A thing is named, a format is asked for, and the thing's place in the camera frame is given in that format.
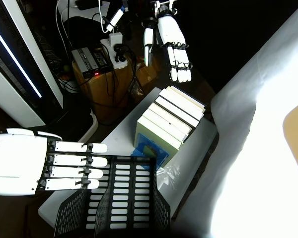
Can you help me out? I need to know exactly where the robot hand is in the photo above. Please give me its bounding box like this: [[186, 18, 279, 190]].
[[0, 128, 108, 196], [141, 14, 193, 83]]

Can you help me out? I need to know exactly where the white charger block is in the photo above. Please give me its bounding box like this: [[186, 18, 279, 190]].
[[108, 32, 125, 46]]

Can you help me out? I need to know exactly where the white power strip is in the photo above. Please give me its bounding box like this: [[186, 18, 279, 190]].
[[100, 37, 129, 70]]

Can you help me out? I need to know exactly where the white tower with light strip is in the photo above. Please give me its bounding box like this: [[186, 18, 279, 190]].
[[0, 0, 65, 128]]

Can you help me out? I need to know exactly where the black book CENTURY spine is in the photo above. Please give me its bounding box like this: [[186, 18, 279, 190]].
[[165, 85, 206, 112]]

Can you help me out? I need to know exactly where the black electronic box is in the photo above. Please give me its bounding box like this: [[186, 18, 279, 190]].
[[92, 49, 114, 74]]

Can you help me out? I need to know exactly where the cream spine book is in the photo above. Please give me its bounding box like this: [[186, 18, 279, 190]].
[[160, 88, 205, 119]]

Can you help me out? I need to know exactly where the white spine book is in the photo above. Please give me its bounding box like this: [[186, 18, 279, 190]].
[[155, 92, 202, 126]]

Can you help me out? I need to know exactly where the white plastic bin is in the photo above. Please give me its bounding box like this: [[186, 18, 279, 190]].
[[76, 109, 99, 143]]

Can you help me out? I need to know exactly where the black book LET IT BE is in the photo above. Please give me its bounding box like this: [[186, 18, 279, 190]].
[[150, 98, 197, 132]]

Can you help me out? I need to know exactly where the large brown cardboard box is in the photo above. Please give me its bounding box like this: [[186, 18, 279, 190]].
[[72, 61, 132, 117]]

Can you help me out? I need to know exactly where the silver power supply box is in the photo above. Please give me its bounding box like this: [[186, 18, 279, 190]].
[[71, 47, 98, 79]]

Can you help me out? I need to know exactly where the white curved stand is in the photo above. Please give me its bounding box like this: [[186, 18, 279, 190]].
[[56, 0, 107, 50]]

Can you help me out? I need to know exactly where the pale green book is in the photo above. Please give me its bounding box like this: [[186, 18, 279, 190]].
[[133, 115, 183, 168]]

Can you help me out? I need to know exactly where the white backdrop sheet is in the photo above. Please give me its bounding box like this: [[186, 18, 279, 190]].
[[173, 14, 298, 238]]

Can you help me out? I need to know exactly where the clear plastic sheet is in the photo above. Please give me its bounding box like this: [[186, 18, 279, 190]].
[[155, 163, 182, 196]]

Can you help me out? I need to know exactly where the white cable adapter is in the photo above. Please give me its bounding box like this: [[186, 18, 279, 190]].
[[104, 8, 125, 32]]

